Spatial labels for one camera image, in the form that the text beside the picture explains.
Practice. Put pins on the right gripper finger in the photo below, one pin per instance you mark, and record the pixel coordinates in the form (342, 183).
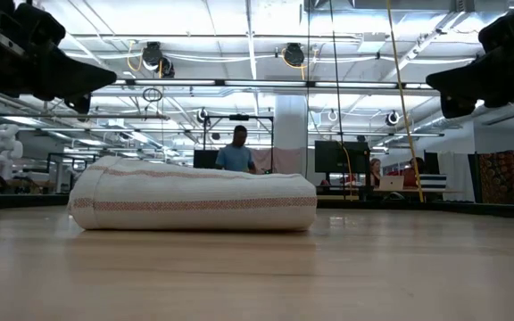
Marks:
(466, 82)
(458, 107)

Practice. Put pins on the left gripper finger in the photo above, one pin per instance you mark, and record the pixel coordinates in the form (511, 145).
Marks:
(80, 103)
(78, 78)

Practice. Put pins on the white striped towel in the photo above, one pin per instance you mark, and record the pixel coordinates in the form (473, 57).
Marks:
(194, 200)

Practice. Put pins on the white hanging cloth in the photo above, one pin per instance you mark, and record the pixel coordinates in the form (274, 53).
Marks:
(455, 176)

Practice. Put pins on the striped box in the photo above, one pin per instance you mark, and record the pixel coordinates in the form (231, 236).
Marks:
(433, 181)

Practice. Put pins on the person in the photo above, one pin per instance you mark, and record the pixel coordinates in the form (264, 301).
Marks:
(413, 174)
(234, 156)
(375, 174)

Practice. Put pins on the colourful patterned cloth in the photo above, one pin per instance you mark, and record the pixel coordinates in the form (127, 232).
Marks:
(502, 176)

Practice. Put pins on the silver laptop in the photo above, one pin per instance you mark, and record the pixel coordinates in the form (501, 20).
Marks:
(392, 183)

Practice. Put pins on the black panel board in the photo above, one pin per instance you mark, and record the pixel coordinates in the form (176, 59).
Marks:
(204, 158)

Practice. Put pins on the black monitor on stand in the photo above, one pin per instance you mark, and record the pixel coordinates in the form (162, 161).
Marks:
(328, 156)

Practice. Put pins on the pink hanging cloth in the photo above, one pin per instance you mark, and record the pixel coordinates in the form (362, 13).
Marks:
(284, 160)

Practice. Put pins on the silver ceiling duct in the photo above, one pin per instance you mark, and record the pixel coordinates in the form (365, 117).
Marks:
(426, 122)

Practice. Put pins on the black tube stand frame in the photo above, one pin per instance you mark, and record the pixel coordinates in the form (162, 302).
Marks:
(257, 117)

